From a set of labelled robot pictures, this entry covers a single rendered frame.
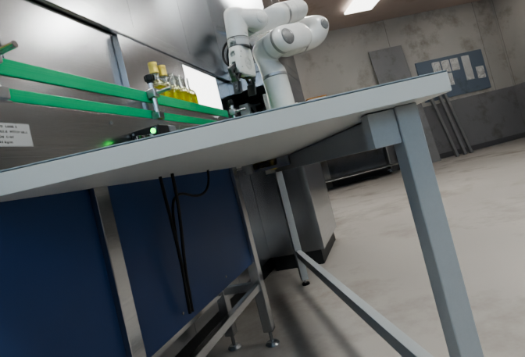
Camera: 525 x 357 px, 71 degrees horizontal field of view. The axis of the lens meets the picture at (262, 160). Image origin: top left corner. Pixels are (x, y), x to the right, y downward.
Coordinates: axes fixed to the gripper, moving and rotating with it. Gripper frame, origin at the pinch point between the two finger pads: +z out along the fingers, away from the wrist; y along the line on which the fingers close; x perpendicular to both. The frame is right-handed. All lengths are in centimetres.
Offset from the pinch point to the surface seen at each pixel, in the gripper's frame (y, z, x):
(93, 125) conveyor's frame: -58, 11, 5
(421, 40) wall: 878, -202, -3
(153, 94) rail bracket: -33.1, 1.5, 10.4
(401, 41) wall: 849, -203, 38
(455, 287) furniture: -43, 49, -59
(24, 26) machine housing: -47, -24, 42
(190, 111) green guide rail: -9.5, 3.9, 17.4
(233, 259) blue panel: -4, 58, 12
